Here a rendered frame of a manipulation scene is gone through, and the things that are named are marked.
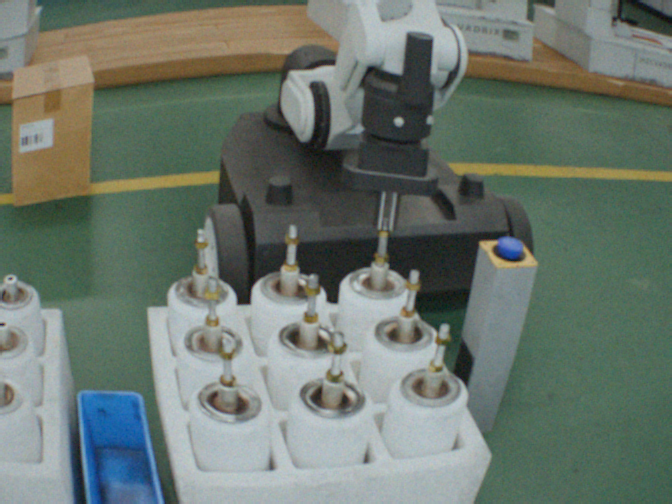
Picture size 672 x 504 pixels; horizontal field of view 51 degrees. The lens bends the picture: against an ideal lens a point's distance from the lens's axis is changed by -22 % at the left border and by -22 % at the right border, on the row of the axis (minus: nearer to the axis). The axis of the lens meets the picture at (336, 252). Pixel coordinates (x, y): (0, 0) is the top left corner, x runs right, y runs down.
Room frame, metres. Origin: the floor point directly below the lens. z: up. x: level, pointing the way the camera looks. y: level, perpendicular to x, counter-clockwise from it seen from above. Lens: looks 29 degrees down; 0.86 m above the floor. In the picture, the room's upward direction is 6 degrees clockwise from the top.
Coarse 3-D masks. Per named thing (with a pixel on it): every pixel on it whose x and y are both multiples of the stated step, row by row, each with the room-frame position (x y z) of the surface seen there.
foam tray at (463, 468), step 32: (160, 320) 0.98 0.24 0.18; (160, 352) 0.90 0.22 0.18; (160, 384) 0.83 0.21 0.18; (256, 384) 0.87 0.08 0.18; (160, 416) 0.92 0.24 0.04; (384, 416) 0.84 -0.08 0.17; (192, 448) 0.77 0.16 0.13; (384, 448) 0.76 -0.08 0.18; (480, 448) 0.76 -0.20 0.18; (192, 480) 0.65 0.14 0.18; (224, 480) 0.66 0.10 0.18; (256, 480) 0.67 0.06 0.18; (288, 480) 0.68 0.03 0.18; (320, 480) 0.69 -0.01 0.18; (352, 480) 0.70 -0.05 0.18; (384, 480) 0.71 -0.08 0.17; (416, 480) 0.72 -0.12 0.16; (448, 480) 0.73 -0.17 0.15; (480, 480) 0.75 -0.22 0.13
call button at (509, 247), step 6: (498, 240) 1.04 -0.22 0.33; (504, 240) 1.04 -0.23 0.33; (510, 240) 1.04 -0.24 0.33; (516, 240) 1.04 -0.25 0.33; (498, 246) 1.03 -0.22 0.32; (504, 246) 1.02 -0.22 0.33; (510, 246) 1.02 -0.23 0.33; (516, 246) 1.02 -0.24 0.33; (522, 246) 1.03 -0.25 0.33; (504, 252) 1.02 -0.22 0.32; (510, 252) 1.01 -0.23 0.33; (516, 252) 1.01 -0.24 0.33
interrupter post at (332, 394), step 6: (324, 378) 0.77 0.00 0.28; (324, 384) 0.76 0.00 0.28; (330, 384) 0.76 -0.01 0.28; (336, 384) 0.76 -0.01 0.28; (342, 384) 0.76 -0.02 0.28; (324, 390) 0.76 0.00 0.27; (330, 390) 0.76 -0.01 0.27; (336, 390) 0.76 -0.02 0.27; (342, 390) 0.76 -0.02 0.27; (324, 396) 0.76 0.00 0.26; (330, 396) 0.76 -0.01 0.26; (336, 396) 0.76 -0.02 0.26; (324, 402) 0.76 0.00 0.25; (330, 402) 0.76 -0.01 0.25; (336, 402) 0.76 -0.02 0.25
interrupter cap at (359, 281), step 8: (360, 272) 1.05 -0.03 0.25; (368, 272) 1.05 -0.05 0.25; (392, 272) 1.05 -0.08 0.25; (352, 280) 1.03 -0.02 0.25; (360, 280) 1.03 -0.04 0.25; (368, 280) 1.03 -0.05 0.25; (392, 280) 1.04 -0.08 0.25; (400, 280) 1.04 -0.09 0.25; (352, 288) 1.01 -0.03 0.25; (360, 288) 1.01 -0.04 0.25; (368, 288) 1.01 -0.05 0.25; (384, 288) 1.02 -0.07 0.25; (392, 288) 1.02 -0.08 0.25; (400, 288) 1.02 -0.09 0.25; (368, 296) 0.99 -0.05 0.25; (376, 296) 0.99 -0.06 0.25; (384, 296) 0.99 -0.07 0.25; (392, 296) 0.99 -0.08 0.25
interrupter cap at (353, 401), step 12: (312, 384) 0.79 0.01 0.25; (348, 384) 0.79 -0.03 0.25; (300, 396) 0.76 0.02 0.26; (312, 396) 0.77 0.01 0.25; (348, 396) 0.77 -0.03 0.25; (360, 396) 0.77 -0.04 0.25; (312, 408) 0.74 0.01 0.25; (324, 408) 0.74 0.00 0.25; (336, 408) 0.75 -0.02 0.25; (348, 408) 0.75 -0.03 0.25; (360, 408) 0.75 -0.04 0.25
